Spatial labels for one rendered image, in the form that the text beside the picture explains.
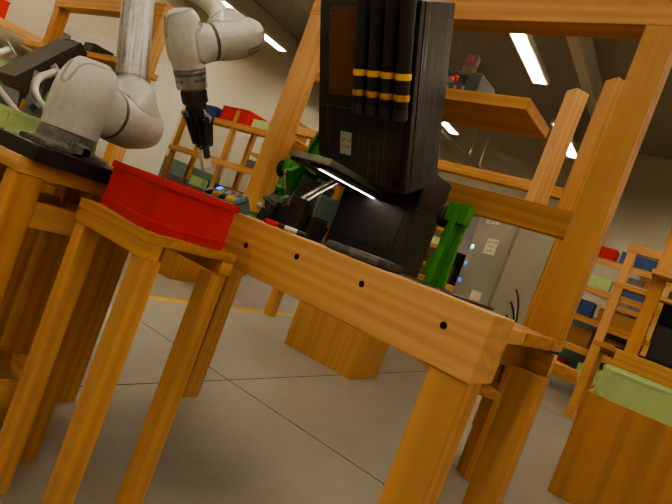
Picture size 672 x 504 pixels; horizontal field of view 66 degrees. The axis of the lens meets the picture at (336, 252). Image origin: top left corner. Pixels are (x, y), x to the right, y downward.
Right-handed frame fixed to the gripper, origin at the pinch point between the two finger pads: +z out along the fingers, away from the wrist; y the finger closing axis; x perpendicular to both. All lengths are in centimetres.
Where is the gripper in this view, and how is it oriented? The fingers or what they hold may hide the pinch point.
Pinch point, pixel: (205, 157)
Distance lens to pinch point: 166.0
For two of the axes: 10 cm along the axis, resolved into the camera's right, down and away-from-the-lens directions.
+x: 6.7, -3.9, 6.4
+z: 0.5, 8.8, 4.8
